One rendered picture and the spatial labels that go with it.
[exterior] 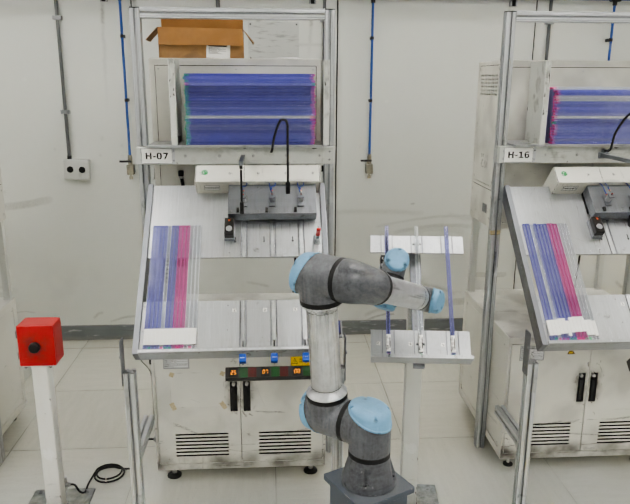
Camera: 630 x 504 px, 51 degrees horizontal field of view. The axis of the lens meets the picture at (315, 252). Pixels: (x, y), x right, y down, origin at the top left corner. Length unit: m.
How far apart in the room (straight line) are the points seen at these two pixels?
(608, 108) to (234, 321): 1.69
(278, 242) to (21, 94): 2.29
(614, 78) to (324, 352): 1.90
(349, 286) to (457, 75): 2.79
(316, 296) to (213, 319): 0.77
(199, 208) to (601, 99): 1.65
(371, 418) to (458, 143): 2.76
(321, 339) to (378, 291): 0.22
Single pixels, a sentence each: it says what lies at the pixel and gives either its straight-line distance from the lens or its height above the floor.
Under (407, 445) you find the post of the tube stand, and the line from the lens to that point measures 2.68.
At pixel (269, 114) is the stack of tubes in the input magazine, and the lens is 2.62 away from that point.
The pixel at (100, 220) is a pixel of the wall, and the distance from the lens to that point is 4.35.
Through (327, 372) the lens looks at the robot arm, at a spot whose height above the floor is 0.87.
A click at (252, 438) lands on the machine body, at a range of 2.86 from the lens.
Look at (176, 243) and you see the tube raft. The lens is 2.56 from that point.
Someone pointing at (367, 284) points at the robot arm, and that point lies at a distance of 1.66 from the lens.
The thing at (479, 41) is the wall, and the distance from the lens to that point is 4.32.
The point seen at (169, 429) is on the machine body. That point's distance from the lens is 2.87.
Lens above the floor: 1.63
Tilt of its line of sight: 14 degrees down
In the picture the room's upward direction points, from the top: straight up
